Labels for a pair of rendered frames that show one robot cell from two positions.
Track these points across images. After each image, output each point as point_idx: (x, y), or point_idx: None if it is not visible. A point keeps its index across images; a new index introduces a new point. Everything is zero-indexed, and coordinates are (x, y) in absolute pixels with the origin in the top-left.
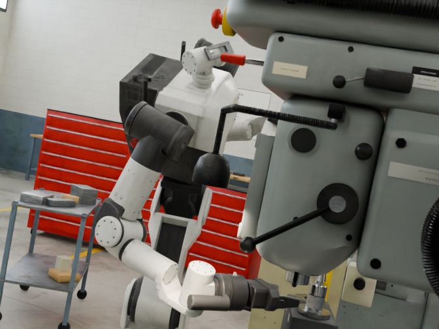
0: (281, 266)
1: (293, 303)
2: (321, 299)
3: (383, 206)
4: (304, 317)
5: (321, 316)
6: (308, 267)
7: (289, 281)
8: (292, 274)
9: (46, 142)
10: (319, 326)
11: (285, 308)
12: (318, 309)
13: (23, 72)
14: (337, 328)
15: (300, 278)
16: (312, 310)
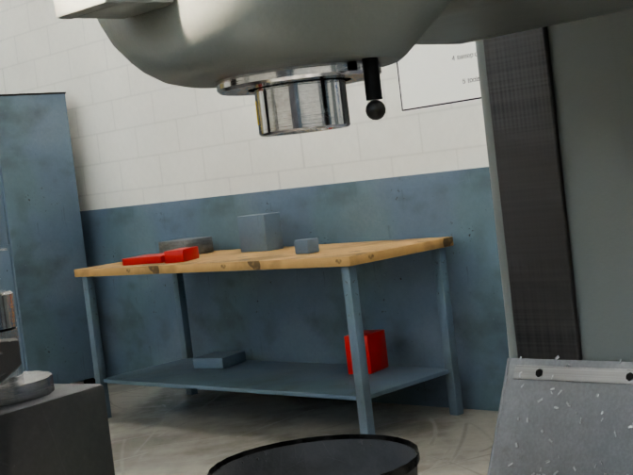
0: (337, 50)
1: (12, 357)
2: (15, 334)
3: None
4: (9, 407)
5: (47, 382)
6: (416, 20)
7: (316, 125)
8: (320, 93)
9: None
10: (63, 410)
11: (1, 382)
12: (18, 368)
13: None
14: (103, 389)
15: (343, 99)
16: (6, 380)
